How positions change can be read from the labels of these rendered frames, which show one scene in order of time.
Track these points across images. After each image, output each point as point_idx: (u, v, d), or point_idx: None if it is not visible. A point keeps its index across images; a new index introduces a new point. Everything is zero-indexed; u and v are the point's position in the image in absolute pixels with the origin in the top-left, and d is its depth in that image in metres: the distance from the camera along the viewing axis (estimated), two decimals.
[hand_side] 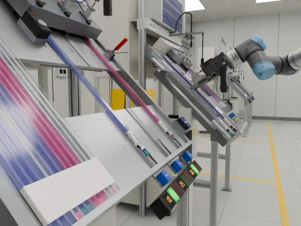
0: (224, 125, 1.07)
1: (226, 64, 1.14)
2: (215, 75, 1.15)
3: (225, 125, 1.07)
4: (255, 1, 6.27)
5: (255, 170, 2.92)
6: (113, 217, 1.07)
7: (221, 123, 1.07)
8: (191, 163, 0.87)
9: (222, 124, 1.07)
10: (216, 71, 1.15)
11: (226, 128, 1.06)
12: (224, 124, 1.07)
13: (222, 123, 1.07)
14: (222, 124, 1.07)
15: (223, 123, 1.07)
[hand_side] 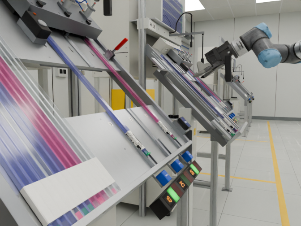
0: (224, 125, 1.07)
1: (231, 53, 1.13)
2: (219, 64, 1.13)
3: (225, 125, 1.07)
4: (255, 1, 6.27)
5: (255, 170, 2.92)
6: (113, 217, 1.07)
7: (221, 123, 1.07)
8: (191, 163, 0.87)
9: (222, 124, 1.07)
10: (220, 61, 1.14)
11: (226, 128, 1.06)
12: (224, 124, 1.07)
13: (222, 123, 1.07)
14: (222, 124, 1.07)
15: (223, 123, 1.07)
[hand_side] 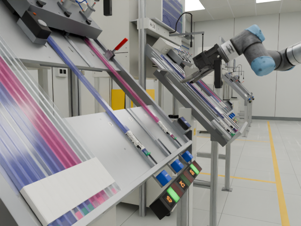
0: (224, 125, 1.07)
1: (221, 58, 1.04)
2: (208, 69, 1.05)
3: (225, 125, 1.07)
4: (255, 1, 6.27)
5: (255, 170, 2.92)
6: (113, 217, 1.07)
7: (221, 123, 1.07)
8: (191, 163, 0.87)
9: (222, 124, 1.07)
10: (209, 65, 1.05)
11: (226, 128, 1.06)
12: (224, 124, 1.07)
13: (222, 123, 1.07)
14: (222, 124, 1.07)
15: (223, 123, 1.07)
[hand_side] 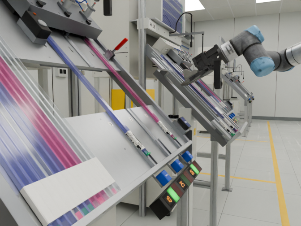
0: (224, 125, 1.07)
1: (220, 58, 1.05)
2: (208, 70, 1.05)
3: (225, 125, 1.07)
4: (255, 1, 6.27)
5: (255, 170, 2.92)
6: (113, 217, 1.07)
7: (221, 123, 1.07)
8: (191, 163, 0.87)
9: (222, 124, 1.07)
10: (209, 66, 1.05)
11: (226, 128, 1.07)
12: (224, 124, 1.07)
13: (222, 123, 1.07)
14: (222, 124, 1.07)
15: (223, 123, 1.07)
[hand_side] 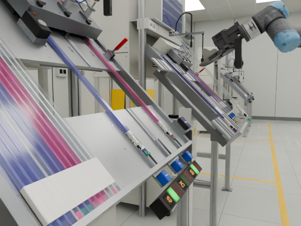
0: (241, 110, 1.04)
1: (241, 36, 1.01)
2: (229, 48, 1.01)
3: (242, 109, 1.04)
4: (255, 1, 6.27)
5: (255, 170, 2.92)
6: (113, 217, 1.07)
7: (239, 107, 1.04)
8: (191, 163, 0.87)
9: (239, 109, 1.04)
10: (230, 44, 1.01)
11: (243, 112, 1.03)
12: (241, 108, 1.04)
13: (240, 107, 1.04)
14: (239, 108, 1.04)
15: (240, 107, 1.04)
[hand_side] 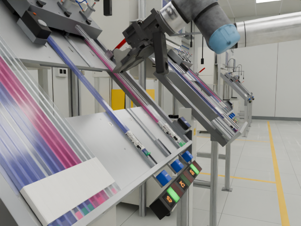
0: (169, 131, 0.74)
1: (161, 28, 0.71)
2: (144, 46, 0.72)
3: (171, 130, 0.74)
4: (255, 1, 6.27)
5: (255, 170, 2.92)
6: (113, 217, 1.07)
7: (167, 128, 0.74)
8: (191, 163, 0.87)
9: (168, 129, 0.74)
10: (146, 41, 0.72)
11: (173, 134, 0.73)
12: (170, 129, 0.74)
13: (168, 128, 0.74)
14: (167, 129, 0.74)
15: (169, 127, 0.74)
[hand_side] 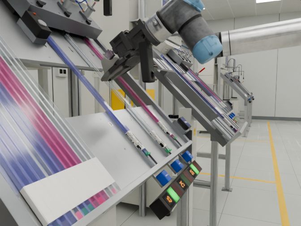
0: (156, 138, 0.76)
1: (147, 38, 0.73)
2: (131, 56, 0.74)
3: (157, 137, 0.76)
4: (255, 1, 6.27)
5: (255, 170, 2.92)
6: (113, 217, 1.07)
7: (153, 135, 0.76)
8: (191, 163, 0.87)
9: (154, 136, 0.76)
10: (132, 50, 0.74)
11: (159, 141, 0.75)
12: (156, 136, 0.76)
13: (155, 135, 0.76)
14: (154, 136, 0.76)
15: (155, 134, 0.76)
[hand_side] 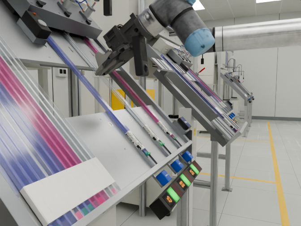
0: (149, 132, 0.76)
1: (140, 32, 0.74)
2: (124, 50, 0.74)
3: (150, 131, 0.76)
4: (255, 1, 6.27)
5: (255, 170, 2.92)
6: (113, 217, 1.07)
7: (146, 129, 0.76)
8: (191, 163, 0.87)
9: (147, 130, 0.76)
10: (126, 45, 0.75)
11: (152, 135, 0.76)
12: (149, 130, 0.76)
13: (148, 129, 0.76)
14: (147, 130, 0.76)
15: (148, 128, 0.77)
